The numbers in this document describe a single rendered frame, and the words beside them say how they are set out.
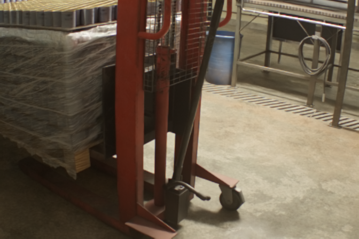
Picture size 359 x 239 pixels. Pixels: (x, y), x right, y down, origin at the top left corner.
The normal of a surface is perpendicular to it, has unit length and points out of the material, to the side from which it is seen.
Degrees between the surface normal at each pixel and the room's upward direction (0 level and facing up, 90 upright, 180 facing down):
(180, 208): 90
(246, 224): 0
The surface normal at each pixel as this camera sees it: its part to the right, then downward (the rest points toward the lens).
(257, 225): 0.05, -0.95
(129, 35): -0.55, 0.24
